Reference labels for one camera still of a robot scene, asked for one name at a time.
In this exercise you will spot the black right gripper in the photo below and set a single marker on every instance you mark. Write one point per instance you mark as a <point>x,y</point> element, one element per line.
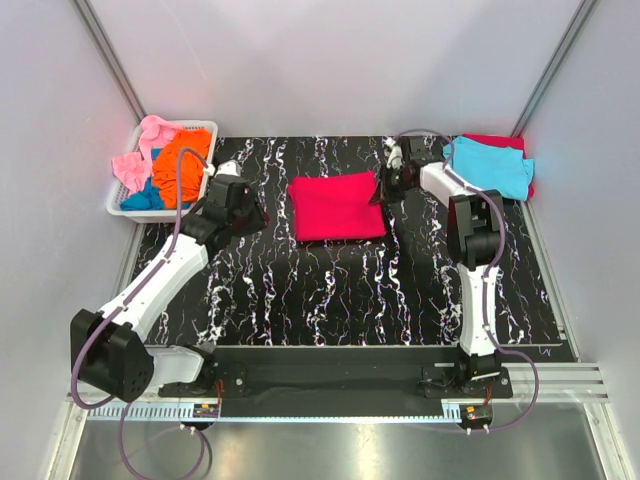
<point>383,192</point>

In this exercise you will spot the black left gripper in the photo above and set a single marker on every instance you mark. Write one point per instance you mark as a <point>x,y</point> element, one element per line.
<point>259,220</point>

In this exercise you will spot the magenta t shirt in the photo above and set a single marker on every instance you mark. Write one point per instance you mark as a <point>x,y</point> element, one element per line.
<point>336,208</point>

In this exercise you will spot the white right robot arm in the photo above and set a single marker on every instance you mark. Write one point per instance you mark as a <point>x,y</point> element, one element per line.
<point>475,242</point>

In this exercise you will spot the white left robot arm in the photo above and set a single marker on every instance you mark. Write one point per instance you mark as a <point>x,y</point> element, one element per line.
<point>108,347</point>

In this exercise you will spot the orange t shirt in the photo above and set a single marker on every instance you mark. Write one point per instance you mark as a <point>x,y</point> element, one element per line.
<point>165,176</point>

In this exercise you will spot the blue t shirt in basket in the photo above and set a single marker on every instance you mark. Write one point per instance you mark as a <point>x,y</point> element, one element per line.
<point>135,175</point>

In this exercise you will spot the folded cyan t shirt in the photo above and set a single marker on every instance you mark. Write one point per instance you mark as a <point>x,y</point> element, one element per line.
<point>492,167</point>

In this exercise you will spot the light pink t shirt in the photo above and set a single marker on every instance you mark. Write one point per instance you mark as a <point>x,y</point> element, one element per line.
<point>156,133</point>

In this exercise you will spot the folded red t shirt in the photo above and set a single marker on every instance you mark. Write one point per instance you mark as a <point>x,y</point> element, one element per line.
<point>500,142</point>

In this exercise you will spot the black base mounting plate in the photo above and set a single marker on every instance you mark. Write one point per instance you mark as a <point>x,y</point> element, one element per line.
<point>404,375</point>

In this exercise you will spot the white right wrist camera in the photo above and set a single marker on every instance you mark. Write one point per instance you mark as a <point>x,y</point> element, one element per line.
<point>394,154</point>

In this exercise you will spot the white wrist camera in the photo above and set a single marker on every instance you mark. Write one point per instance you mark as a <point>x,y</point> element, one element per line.
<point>394,154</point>
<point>229,168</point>

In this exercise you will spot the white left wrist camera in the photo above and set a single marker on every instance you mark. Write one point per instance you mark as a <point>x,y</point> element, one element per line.
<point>229,168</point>

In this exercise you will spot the white slotted cable duct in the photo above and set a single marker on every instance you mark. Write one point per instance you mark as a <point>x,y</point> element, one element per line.
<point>239,411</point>

